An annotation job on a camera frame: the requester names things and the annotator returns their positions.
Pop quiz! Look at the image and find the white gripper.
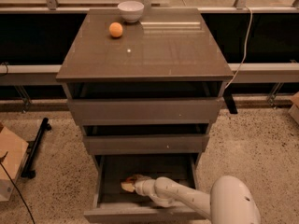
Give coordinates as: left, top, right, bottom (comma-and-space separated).
121, 175, 156, 197

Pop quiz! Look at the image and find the red apple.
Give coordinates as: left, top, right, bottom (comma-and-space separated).
126, 177, 136, 183

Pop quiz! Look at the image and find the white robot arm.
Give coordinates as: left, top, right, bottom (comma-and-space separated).
121, 175, 261, 224

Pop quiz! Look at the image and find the grey open bottom drawer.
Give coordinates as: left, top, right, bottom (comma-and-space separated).
84, 154, 202, 224

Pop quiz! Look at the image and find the grey middle drawer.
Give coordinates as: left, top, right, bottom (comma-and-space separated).
83, 134, 209, 155

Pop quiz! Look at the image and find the grey top drawer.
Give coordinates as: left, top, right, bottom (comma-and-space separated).
67, 99, 222, 126

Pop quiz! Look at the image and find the grey drawer cabinet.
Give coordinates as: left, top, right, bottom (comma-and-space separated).
55, 7, 235, 170

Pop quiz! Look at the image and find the cardboard box left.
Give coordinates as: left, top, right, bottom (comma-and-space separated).
0, 123, 28, 202

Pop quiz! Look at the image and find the cardboard box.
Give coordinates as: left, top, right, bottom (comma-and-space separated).
0, 123, 28, 202
288, 92, 299, 124

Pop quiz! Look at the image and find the orange fruit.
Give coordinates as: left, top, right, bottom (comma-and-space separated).
109, 22, 123, 38

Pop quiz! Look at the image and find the white bowl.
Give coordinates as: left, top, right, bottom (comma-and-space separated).
118, 1, 144, 23

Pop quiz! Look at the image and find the cardboard box right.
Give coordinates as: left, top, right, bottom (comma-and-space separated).
288, 92, 299, 124

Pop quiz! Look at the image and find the black cable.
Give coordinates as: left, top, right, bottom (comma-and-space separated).
0, 151, 37, 224

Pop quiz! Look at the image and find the white cable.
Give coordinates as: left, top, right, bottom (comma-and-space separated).
224, 6, 254, 90

